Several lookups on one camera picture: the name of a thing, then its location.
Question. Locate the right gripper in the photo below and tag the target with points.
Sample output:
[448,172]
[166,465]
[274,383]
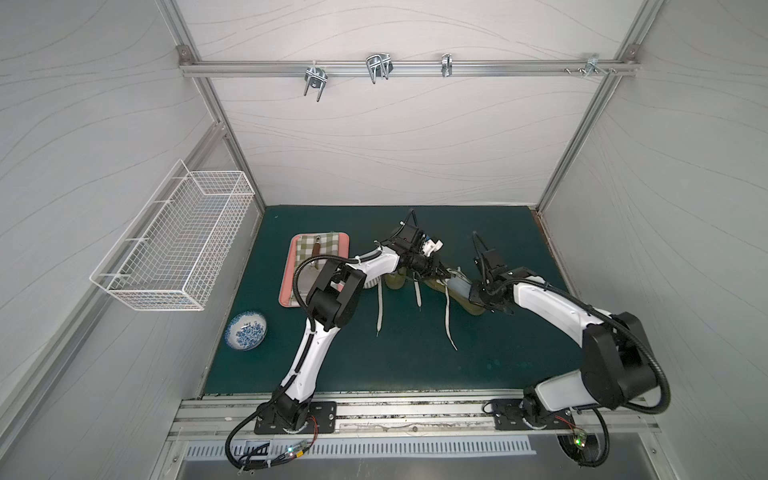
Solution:
[487,264]

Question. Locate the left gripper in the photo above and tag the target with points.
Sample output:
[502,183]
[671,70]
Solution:
[429,264]

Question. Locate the olive shoe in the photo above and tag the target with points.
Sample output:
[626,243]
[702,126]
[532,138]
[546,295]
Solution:
[440,286]
[393,281]

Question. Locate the light blue insole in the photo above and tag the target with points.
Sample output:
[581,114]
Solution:
[459,288]

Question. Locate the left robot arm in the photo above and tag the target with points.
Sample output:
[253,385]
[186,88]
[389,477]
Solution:
[328,287]

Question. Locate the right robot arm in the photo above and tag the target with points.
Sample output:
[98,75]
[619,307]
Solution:
[618,368]

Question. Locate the ribbed ceramic cup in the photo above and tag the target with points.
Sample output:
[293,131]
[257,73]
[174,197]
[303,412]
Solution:
[371,282]

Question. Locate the green checkered cloth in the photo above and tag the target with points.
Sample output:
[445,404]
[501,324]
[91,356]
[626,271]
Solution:
[329,246]

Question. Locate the pink tray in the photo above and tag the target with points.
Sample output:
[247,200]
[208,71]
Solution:
[286,296]

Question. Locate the blue white patterned bowl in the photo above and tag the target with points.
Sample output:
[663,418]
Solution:
[246,331]

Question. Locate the metal hook clamp middle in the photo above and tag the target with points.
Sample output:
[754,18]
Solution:
[379,66]

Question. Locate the small metal clip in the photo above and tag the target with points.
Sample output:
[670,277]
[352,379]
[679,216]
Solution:
[446,65]

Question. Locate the metal U-bolt clamp left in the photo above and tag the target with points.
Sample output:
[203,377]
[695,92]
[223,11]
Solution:
[315,79]

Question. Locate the white vent strip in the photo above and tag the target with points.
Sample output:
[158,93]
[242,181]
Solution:
[372,447]

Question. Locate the aluminium crossbar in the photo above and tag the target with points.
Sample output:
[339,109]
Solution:
[401,68]

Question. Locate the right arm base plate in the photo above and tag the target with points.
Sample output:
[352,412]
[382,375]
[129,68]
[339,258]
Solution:
[510,414]

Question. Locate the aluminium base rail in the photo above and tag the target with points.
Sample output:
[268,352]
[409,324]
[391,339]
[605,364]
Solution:
[391,414]

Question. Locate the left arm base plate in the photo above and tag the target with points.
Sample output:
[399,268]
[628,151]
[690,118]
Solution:
[318,417]

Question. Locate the white wire basket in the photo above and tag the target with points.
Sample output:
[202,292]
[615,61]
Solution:
[170,255]

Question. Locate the metal bracket right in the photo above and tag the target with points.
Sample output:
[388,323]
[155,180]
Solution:
[592,67]

